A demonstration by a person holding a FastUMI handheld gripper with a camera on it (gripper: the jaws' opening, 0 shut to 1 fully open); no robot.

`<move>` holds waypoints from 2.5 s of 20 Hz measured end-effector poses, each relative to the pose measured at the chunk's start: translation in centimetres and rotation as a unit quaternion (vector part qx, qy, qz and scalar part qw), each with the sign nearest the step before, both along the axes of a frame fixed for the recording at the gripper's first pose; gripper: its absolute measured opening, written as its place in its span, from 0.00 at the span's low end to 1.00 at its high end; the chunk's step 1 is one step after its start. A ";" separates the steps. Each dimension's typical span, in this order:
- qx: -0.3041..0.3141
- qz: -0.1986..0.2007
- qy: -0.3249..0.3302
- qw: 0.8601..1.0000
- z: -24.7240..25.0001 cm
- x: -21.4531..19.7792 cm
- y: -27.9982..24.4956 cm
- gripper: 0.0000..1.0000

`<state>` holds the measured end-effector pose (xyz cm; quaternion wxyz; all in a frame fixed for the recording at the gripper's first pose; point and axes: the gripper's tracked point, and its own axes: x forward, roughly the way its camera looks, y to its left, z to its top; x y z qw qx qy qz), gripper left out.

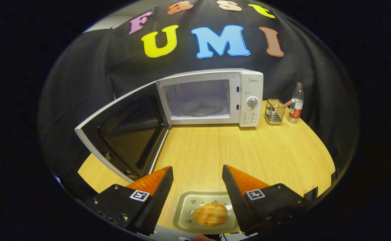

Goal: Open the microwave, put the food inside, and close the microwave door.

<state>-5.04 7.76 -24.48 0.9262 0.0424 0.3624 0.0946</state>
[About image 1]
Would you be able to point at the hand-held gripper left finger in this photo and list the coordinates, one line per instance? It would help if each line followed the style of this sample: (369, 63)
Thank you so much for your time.
(156, 201)

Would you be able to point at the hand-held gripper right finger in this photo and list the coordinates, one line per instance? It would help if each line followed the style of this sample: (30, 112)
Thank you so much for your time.
(237, 201)

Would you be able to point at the white microwave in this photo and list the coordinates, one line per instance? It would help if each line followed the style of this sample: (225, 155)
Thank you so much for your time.
(125, 134)

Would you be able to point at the glass microwave turntable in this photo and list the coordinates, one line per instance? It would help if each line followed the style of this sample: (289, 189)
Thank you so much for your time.
(198, 112)

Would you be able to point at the white square plate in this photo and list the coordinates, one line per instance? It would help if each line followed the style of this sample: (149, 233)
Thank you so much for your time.
(185, 214)

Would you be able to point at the red white striped straw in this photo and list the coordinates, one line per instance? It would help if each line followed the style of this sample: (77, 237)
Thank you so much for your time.
(287, 103)

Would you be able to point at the clear plastic water bottle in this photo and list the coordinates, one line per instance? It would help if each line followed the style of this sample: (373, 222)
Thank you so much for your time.
(296, 107)

